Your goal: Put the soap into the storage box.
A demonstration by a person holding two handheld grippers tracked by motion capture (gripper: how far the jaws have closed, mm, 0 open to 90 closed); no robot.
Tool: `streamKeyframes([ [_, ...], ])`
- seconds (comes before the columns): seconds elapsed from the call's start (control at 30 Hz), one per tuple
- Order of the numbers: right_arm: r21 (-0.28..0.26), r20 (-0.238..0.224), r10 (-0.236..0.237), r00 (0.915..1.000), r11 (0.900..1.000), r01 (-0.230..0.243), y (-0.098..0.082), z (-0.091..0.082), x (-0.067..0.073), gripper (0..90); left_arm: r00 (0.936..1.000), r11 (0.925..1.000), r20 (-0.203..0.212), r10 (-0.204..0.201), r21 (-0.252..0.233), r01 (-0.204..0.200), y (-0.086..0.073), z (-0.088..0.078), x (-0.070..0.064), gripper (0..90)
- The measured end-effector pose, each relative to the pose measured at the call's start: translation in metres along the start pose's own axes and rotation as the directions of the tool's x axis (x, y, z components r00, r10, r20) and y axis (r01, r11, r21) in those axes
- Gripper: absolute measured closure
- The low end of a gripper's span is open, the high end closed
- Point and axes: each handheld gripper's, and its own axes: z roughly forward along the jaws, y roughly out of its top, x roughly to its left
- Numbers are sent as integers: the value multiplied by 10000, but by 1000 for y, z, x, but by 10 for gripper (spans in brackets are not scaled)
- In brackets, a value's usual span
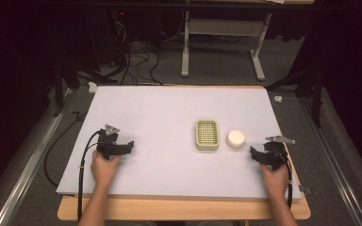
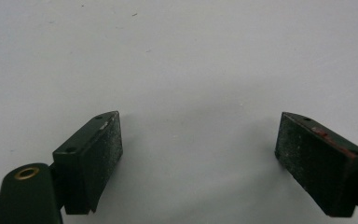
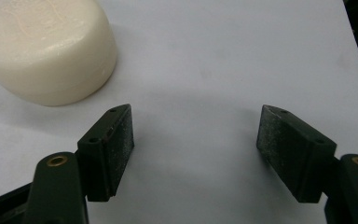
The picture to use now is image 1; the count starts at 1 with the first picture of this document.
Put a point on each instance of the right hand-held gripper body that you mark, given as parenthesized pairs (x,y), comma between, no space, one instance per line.
(277,152)

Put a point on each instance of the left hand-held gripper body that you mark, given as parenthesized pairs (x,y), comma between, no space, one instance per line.
(107,142)

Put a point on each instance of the person's right hand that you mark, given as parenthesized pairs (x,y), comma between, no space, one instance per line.
(275,180)

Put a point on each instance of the person's left hand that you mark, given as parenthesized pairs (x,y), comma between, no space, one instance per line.
(103,169)

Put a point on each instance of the round white soap bar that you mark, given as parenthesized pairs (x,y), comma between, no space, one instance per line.
(235,138)

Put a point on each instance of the white foam board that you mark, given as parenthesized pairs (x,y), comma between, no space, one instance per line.
(163,125)

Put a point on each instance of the grey tape piece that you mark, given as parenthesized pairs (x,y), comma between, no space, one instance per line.
(305,190)

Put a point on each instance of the green soap dish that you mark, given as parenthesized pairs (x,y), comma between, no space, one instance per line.
(207,134)

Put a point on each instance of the small white paper scrap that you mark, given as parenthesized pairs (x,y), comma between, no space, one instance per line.
(278,99)

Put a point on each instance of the black stand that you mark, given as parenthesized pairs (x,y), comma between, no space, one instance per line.
(311,84)
(63,81)

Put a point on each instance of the wooden table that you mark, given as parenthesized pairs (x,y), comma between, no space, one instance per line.
(182,210)

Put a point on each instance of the metal floor rail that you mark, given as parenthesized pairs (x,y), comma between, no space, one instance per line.
(28,169)
(336,175)

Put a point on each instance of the white desk frame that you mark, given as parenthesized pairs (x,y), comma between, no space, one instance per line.
(223,28)

